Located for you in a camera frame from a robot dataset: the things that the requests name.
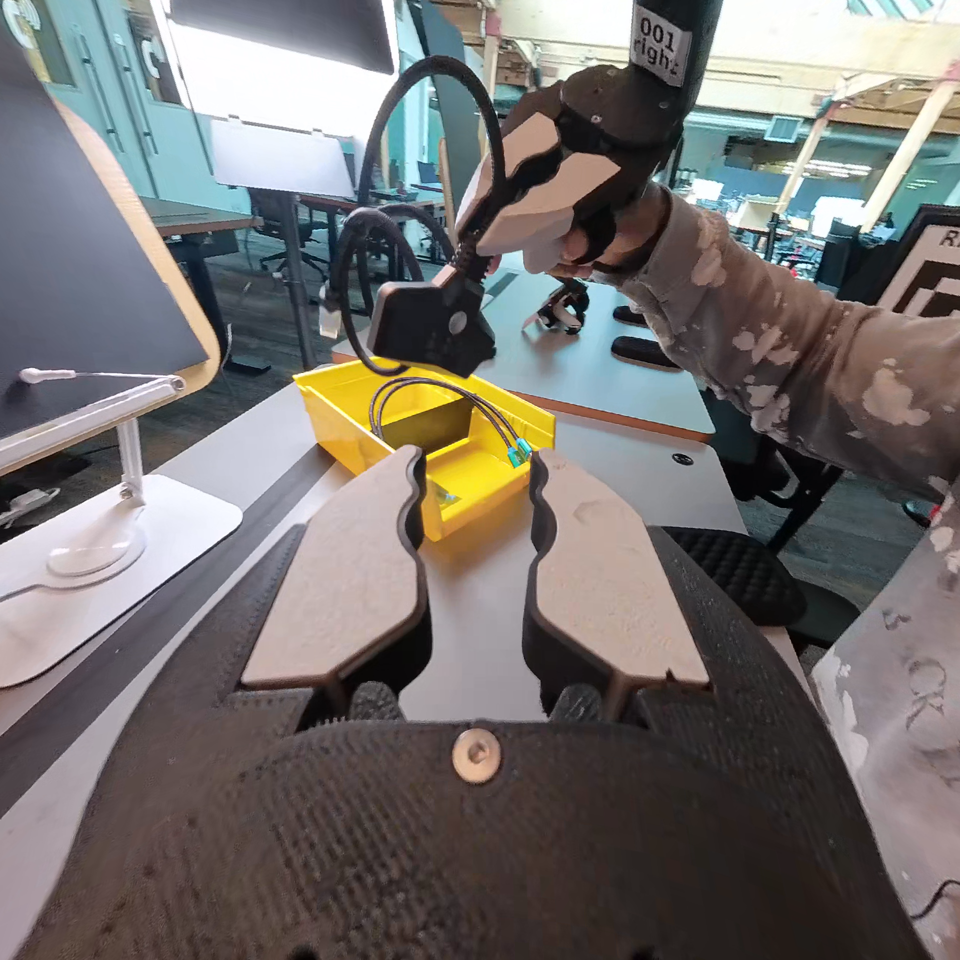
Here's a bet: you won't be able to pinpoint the yellow storage bin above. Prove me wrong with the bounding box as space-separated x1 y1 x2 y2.
292 360 558 543

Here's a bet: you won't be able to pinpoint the black hdmi adapter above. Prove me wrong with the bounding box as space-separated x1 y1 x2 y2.
367 281 498 378

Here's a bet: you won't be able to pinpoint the black framed tag sign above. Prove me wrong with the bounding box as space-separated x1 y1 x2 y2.
873 202 960 316

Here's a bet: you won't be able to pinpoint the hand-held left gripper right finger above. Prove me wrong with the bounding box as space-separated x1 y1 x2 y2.
522 448 711 723

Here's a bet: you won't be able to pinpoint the lit studio light panel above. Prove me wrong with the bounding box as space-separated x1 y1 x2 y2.
150 0 399 369

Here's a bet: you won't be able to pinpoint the black handled device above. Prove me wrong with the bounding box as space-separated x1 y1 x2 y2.
522 279 591 336

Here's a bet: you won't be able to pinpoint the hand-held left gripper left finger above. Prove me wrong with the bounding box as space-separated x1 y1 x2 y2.
240 444 435 723

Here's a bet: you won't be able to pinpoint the person's right forearm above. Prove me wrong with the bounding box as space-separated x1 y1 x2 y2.
600 187 960 489

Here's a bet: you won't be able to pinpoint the black adapter cable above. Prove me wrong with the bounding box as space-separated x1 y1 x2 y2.
330 56 511 376

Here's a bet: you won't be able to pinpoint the wooden desk black legs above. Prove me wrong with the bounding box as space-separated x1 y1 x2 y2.
141 196 273 376
298 191 445 249

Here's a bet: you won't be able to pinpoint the thin cable green plugs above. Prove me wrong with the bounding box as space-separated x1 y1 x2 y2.
367 377 534 470

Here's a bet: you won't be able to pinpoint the person's right hand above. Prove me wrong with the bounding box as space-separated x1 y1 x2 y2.
547 182 672 284

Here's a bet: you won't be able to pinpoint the black office chair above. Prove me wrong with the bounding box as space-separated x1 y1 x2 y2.
247 187 333 282
705 390 864 654

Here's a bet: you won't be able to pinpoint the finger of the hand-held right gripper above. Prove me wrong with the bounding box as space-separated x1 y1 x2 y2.
476 152 624 258
455 112 564 235

